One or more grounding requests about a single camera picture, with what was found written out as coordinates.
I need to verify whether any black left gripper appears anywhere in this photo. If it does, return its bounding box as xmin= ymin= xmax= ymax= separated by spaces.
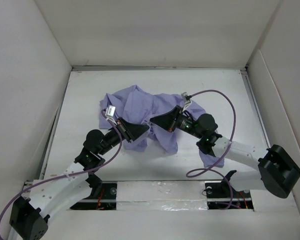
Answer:
xmin=98 ymin=117 xmax=149 ymax=156

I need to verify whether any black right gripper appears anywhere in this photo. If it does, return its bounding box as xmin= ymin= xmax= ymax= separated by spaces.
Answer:
xmin=150 ymin=105 xmax=203 ymax=139

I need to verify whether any lilac zip-up jacket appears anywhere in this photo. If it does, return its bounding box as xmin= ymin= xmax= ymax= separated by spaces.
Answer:
xmin=98 ymin=85 xmax=226 ymax=168

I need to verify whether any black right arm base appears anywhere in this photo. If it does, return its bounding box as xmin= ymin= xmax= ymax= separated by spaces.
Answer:
xmin=201 ymin=169 xmax=254 ymax=210

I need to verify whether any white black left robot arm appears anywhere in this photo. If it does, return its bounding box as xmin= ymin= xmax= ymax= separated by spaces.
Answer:
xmin=9 ymin=117 xmax=150 ymax=240

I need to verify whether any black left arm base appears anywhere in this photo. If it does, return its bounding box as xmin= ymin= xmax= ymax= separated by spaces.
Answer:
xmin=70 ymin=181 xmax=118 ymax=211

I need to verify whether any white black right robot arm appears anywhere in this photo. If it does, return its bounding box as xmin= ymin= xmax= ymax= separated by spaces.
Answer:
xmin=150 ymin=105 xmax=300 ymax=199

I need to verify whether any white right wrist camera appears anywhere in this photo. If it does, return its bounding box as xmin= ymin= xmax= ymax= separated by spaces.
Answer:
xmin=181 ymin=92 xmax=192 ymax=112

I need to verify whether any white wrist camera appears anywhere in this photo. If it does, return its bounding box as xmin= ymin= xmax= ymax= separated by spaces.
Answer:
xmin=181 ymin=92 xmax=192 ymax=112
xmin=105 ymin=105 xmax=116 ymax=118

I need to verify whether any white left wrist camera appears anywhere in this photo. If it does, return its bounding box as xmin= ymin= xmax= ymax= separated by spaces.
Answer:
xmin=105 ymin=105 xmax=116 ymax=118

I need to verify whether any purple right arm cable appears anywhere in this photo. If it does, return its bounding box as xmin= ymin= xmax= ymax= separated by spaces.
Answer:
xmin=185 ymin=89 xmax=243 ymax=210

